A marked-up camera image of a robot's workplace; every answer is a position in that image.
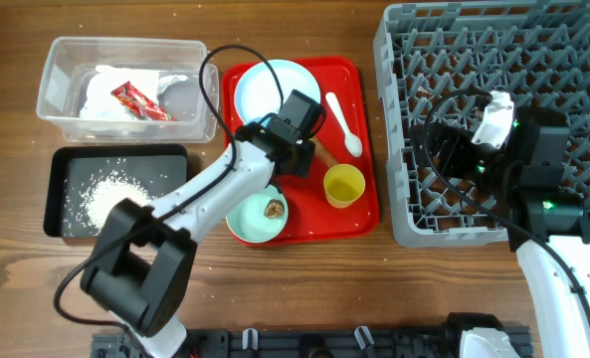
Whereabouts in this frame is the light blue plate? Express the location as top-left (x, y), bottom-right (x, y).
top-left (234, 60), bottom-right (321, 123)

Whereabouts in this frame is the brown food lump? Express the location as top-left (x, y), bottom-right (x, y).
top-left (264, 199), bottom-right (286, 219)

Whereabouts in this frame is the yellow plastic cup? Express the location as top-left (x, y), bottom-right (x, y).
top-left (323, 164), bottom-right (366, 209)

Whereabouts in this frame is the green bowl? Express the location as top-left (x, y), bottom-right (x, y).
top-left (226, 185), bottom-right (289, 244)

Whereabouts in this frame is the red snack wrapper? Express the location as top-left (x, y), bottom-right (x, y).
top-left (111, 82), bottom-right (176, 121)

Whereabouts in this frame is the white napkin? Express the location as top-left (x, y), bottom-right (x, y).
top-left (80, 65), bottom-right (188, 121)

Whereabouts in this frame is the white rice pile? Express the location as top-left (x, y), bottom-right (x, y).
top-left (62, 157), bottom-right (155, 238)

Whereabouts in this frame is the light blue bowl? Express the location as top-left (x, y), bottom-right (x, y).
top-left (244, 115), bottom-right (274, 128)

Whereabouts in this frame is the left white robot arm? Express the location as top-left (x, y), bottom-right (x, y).
top-left (53, 90), bottom-right (326, 357)

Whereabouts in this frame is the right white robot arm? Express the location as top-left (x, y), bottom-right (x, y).
top-left (412, 89), bottom-right (590, 357)

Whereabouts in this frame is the grey dishwasher rack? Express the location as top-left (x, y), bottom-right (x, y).
top-left (373, 1), bottom-right (590, 248)

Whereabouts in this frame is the black waste tray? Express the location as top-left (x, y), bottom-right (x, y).
top-left (43, 144), bottom-right (189, 239)

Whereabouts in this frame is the white plastic spoon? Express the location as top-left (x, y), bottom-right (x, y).
top-left (325, 91), bottom-right (363, 157)

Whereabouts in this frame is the red plastic tray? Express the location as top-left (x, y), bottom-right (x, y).
top-left (220, 55), bottom-right (380, 248)

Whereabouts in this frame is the clear plastic bin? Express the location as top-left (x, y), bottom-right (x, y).
top-left (36, 37), bottom-right (219, 143)

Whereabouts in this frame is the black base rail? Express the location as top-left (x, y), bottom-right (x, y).
top-left (90, 326), bottom-right (534, 358)

